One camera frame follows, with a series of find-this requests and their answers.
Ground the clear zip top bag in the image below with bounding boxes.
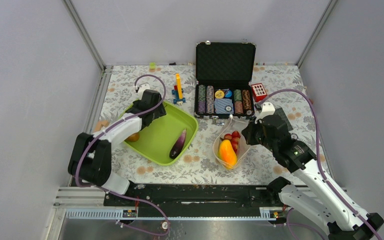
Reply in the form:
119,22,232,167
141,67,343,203
213,115,251,171

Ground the orange yellow mango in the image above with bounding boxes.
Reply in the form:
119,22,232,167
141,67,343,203
218,140,238,170

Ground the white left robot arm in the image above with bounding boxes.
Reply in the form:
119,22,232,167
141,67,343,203
68,89,166,206

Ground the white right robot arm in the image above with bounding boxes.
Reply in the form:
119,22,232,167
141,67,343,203
241,114,384,240

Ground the black brick baseplate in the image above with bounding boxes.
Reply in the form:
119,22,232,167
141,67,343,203
274,107,293,131

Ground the toy brick car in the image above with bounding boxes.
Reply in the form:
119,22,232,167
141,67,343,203
171,73,186,106

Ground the floral tablecloth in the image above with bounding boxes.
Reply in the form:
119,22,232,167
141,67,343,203
98,65,316,185

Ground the small green block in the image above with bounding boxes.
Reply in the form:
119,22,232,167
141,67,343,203
149,62,156,70

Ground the red toy brick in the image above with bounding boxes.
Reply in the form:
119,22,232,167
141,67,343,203
250,83,268,103

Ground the brown potato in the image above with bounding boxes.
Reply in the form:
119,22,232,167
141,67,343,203
125,132,140,142

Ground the green plastic tray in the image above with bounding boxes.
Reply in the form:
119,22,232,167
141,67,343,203
124,101,199,166

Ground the purple eggplant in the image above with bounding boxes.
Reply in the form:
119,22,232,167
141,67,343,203
169,128,187,159

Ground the tan wooden block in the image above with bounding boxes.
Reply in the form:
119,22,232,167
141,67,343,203
92,120,110,133

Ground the black poker chip case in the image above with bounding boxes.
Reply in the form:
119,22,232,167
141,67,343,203
193,40,256,119

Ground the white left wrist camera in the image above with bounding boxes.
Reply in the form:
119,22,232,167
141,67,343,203
135,82,151,100

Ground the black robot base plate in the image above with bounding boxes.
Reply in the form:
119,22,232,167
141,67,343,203
103,182,288,219

